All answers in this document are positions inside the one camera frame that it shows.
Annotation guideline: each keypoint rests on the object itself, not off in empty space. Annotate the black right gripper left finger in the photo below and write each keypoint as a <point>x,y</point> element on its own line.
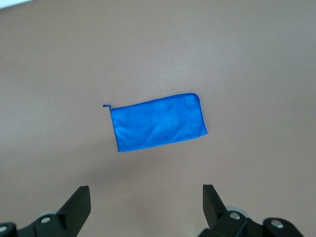
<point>71,214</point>

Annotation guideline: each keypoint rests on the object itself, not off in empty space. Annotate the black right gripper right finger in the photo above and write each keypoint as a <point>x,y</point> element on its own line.
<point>222,222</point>

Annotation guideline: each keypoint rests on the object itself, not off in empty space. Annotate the blue microfibre towel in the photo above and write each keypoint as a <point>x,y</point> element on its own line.
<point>158,123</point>

